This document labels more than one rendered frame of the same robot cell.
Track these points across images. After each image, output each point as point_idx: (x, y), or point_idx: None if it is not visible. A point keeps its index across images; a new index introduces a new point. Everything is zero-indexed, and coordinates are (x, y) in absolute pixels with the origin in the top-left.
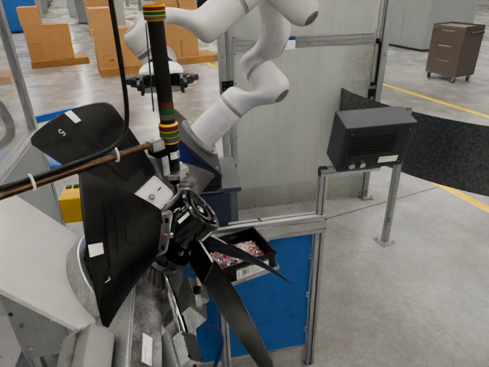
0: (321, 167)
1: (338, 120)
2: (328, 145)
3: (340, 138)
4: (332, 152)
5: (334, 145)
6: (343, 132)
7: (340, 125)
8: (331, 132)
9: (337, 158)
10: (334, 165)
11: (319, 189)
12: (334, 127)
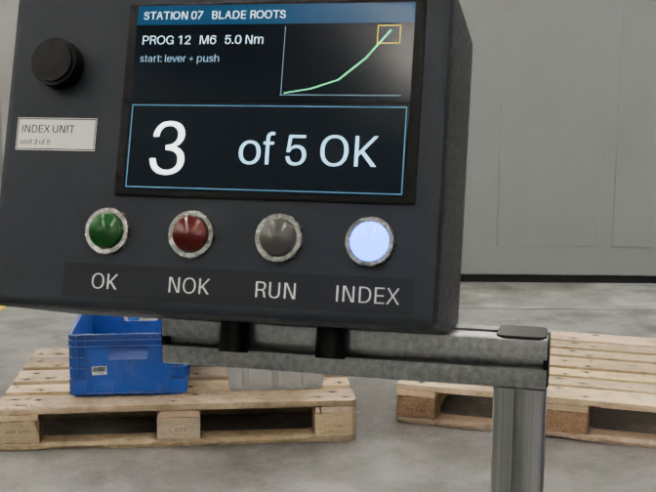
0: (537, 332)
1: (461, 24)
2: (441, 244)
3: (466, 117)
4: (450, 259)
5: (454, 200)
6: (470, 71)
7: (466, 43)
8: (448, 138)
9: (460, 250)
10: (455, 316)
11: (544, 466)
12: (454, 82)
